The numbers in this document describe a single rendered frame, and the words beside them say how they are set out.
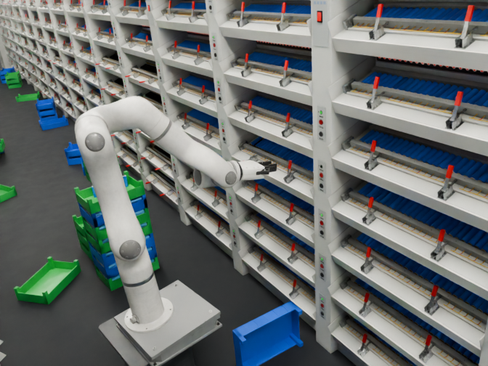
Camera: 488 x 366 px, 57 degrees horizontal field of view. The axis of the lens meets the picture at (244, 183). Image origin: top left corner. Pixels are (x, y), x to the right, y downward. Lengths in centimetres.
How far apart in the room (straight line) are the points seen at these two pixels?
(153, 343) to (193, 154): 69
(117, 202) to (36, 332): 115
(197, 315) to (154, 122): 75
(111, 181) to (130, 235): 19
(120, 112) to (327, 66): 67
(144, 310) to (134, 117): 72
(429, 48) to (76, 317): 202
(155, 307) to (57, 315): 90
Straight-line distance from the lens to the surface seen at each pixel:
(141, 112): 148
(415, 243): 149
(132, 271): 169
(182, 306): 186
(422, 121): 131
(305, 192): 178
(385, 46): 134
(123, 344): 187
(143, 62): 342
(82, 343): 237
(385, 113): 138
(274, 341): 213
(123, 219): 156
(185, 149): 154
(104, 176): 152
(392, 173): 145
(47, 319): 259
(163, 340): 174
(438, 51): 124
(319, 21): 151
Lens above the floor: 152
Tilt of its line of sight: 25 degrees down
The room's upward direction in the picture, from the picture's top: 5 degrees counter-clockwise
